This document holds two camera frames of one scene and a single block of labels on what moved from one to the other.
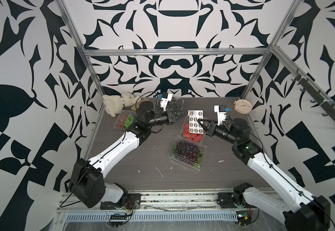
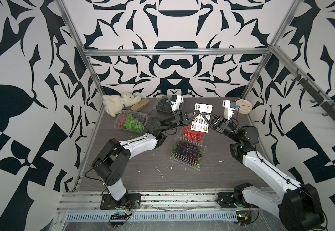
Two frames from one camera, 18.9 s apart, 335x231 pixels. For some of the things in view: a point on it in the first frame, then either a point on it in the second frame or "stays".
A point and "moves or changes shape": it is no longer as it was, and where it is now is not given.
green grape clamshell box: (125, 119) stays
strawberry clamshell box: (192, 138) stays
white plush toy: (114, 105) stays
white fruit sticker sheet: (195, 127) moves or changes shape
